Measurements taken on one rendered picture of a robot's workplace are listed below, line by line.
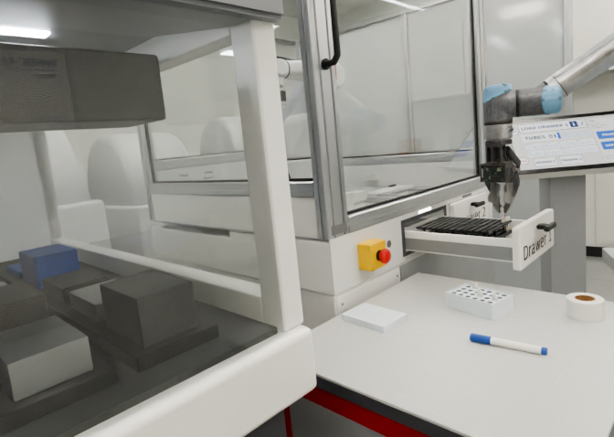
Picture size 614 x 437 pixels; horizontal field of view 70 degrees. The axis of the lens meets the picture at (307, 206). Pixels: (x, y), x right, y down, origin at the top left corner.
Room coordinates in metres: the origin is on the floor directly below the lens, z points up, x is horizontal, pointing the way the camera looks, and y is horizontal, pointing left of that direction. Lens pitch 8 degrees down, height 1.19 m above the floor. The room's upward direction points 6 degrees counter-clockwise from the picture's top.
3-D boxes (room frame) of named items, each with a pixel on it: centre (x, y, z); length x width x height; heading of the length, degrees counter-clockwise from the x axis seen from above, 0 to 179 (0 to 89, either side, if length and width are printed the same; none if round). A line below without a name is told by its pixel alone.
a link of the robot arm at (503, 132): (1.25, -0.56, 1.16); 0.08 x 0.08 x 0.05
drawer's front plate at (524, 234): (1.16, -0.61, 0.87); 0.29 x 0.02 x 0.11; 135
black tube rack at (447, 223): (1.30, -0.47, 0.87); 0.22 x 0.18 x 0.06; 45
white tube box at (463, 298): (0.99, -0.38, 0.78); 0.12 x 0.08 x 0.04; 34
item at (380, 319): (0.98, -0.13, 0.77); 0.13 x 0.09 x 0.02; 42
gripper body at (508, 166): (1.25, -0.56, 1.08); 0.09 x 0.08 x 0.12; 135
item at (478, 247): (1.31, -0.46, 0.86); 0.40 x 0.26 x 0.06; 45
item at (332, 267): (1.75, -0.07, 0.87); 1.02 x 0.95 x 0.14; 135
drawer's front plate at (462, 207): (1.61, -0.61, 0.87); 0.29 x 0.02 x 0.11; 135
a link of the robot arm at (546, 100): (1.23, -0.66, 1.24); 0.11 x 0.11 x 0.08; 65
